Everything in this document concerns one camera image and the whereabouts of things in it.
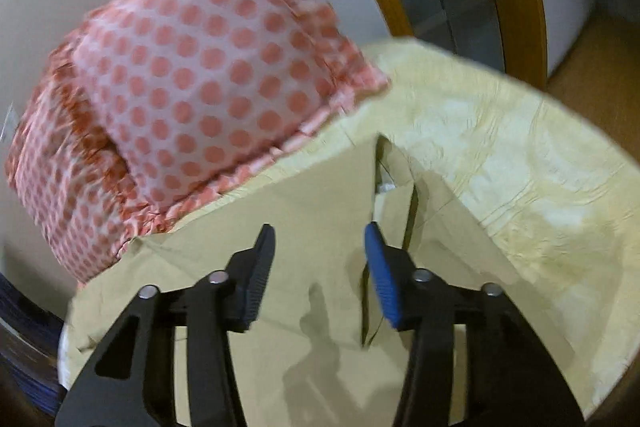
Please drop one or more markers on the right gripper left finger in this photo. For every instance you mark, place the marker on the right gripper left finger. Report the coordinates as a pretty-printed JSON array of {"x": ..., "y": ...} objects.
[{"x": 129, "y": 380}]

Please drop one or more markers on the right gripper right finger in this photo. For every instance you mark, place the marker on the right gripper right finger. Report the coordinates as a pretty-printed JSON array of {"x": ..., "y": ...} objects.
[{"x": 511, "y": 379}]

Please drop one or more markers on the beige khaki pants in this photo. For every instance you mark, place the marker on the beige khaki pants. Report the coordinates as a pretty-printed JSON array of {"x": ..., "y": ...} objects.
[{"x": 320, "y": 352}]

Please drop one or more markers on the cream patterned bedspread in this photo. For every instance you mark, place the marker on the cream patterned bedspread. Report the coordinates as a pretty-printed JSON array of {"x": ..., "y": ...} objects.
[{"x": 558, "y": 197}]

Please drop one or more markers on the pink polka dot pillow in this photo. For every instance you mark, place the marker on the pink polka dot pillow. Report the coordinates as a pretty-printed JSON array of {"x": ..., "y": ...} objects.
[{"x": 196, "y": 92}]

